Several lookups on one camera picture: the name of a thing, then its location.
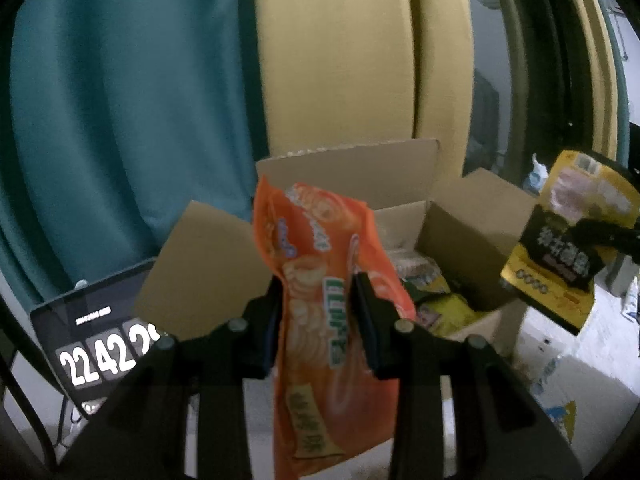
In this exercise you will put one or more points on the narrow teal curtain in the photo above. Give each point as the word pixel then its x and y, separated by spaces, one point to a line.
pixel 617 60

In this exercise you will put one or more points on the white crumpled bag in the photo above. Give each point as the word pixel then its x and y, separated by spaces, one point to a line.
pixel 536 175

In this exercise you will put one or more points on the yellow green snack packet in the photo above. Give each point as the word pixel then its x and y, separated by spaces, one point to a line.
pixel 450 312

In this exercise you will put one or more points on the wide yellow curtain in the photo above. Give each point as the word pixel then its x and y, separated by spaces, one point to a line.
pixel 340 60

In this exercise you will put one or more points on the brown cardboard box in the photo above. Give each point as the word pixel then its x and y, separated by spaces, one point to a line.
pixel 210 270

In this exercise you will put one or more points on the narrow yellow curtain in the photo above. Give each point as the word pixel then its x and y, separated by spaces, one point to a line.
pixel 587 35

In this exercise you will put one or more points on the black metal frame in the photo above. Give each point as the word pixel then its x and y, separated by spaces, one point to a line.
pixel 30 410

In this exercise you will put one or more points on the dark glass window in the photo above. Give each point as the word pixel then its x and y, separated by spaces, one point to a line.
pixel 500 35

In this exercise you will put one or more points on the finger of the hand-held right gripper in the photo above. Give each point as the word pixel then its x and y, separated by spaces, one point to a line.
pixel 600 237

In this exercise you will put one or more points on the tablet with clock display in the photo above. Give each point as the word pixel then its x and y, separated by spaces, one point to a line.
pixel 90 320

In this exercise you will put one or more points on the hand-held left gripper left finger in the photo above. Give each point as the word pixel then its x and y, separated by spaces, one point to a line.
pixel 272 322

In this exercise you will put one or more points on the pale snack packet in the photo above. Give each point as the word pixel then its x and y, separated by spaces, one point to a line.
pixel 415 267

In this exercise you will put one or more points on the yellow black snack packet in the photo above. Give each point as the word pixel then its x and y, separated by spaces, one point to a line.
pixel 542 282

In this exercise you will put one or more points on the orange snack bag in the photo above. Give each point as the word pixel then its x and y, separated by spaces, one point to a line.
pixel 315 270

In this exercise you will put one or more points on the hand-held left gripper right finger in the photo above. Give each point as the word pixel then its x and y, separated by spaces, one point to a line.
pixel 365 322

